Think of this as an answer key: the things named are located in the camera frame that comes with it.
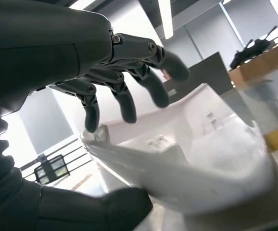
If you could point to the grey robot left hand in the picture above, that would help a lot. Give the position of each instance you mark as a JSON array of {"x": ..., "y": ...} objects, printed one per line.
[{"x": 33, "y": 47}]

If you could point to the white ceiling light strip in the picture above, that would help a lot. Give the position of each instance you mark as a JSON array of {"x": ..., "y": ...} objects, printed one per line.
[{"x": 165, "y": 19}]

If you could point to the grey partition panel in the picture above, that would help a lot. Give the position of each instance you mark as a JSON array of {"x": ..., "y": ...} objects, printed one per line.
[{"x": 209, "y": 73}]

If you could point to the black machine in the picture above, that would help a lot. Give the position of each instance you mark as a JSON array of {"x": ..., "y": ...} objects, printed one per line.
[{"x": 249, "y": 52}]

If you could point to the brown cardboard box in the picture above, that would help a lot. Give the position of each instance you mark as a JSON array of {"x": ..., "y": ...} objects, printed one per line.
[{"x": 261, "y": 67}]

